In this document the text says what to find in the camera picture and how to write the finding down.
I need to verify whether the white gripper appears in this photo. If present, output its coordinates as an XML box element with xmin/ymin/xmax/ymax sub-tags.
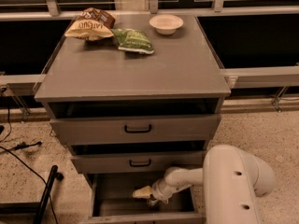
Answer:
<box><xmin>133</xmin><ymin>178</ymin><xmax>175</xmax><ymax>204</ymax></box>

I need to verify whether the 7up soda can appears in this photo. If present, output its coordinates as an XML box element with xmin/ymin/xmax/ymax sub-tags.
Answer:
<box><xmin>147</xmin><ymin>199</ymin><xmax>158</xmax><ymax>207</ymax></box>

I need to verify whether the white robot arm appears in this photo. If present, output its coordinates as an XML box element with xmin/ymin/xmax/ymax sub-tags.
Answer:
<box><xmin>133</xmin><ymin>145</ymin><xmax>276</xmax><ymax>224</ymax></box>

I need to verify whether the grey bottom drawer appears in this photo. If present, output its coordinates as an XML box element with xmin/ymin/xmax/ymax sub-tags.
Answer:
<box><xmin>80</xmin><ymin>172</ymin><xmax>206</xmax><ymax>224</ymax></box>

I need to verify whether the grey drawer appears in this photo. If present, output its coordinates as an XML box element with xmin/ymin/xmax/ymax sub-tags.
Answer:
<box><xmin>50</xmin><ymin>98</ymin><xmax>221</xmax><ymax>145</ymax></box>
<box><xmin>71</xmin><ymin>141</ymin><xmax>206</xmax><ymax>174</ymax></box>
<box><xmin>80</xmin><ymin>172</ymin><xmax>206</xmax><ymax>224</ymax></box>

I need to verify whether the grey middle drawer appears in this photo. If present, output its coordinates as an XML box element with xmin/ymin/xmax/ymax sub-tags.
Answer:
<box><xmin>71</xmin><ymin>141</ymin><xmax>206</xmax><ymax>174</ymax></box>

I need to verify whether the grey top drawer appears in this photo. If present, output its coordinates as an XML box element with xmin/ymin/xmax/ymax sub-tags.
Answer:
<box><xmin>50</xmin><ymin>98</ymin><xmax>221</xmax><ymax>145</ymax></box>

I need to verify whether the grey drawer cabinet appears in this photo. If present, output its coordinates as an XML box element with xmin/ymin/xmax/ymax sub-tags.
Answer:
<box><xmin>36</xmin><ymin>15</ymin><xmax>230</xmax><ymax>224</ymax></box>

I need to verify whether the black stand leg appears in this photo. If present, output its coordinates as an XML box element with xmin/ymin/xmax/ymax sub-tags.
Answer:
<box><xmin>0</xmin><ymin>165</ymin><xmax>64</xmax><ymax>224</ymax></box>

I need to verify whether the green chip bag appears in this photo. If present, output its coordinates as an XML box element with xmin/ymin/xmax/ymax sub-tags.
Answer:
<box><xmin>111</xmin><ymin>29</ymin><xmax>154</xmax><ymax>55</ymax></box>

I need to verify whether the white bowl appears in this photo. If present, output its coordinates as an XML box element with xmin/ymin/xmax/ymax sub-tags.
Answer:
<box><xmin>149</xmin><ymin>15</ymin><xmax>184</xmax><ymax>35</ymax></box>

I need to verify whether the brown yellow chip bag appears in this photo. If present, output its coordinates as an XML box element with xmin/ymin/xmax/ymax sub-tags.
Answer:
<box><xmin>64</xmin><ymin>7</ymin><xmax>116</xmax><ymax>41</ymax></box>

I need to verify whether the black middle drawer handle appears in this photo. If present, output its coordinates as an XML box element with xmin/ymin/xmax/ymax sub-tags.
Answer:
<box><xmin>129</xmin><ymin>159</ymin><xmax>151</xmax><ymax>168</ymax></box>

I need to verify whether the black drawer handle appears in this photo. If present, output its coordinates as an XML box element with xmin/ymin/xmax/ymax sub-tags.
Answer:
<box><xmin>129</xmin><ymin>159</ymin><xmax>151</xmax><ymax>168</ymax></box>
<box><xmin>123</xmin><ymin>124</ymin><xmax>152</xmax><ymax>133</ymax></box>

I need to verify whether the black top drawer handle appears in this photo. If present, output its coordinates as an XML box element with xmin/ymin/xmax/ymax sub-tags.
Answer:
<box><xmin>123</xmin><ymin>124</ymin><xmax>152</xmax><ymax>133</ymax></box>

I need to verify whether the metal railing frame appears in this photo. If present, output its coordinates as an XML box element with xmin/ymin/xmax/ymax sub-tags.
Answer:
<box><xmin>1</xmin><ymin>0</ymin><xmax>298</xmax><ymax>119</ymax></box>

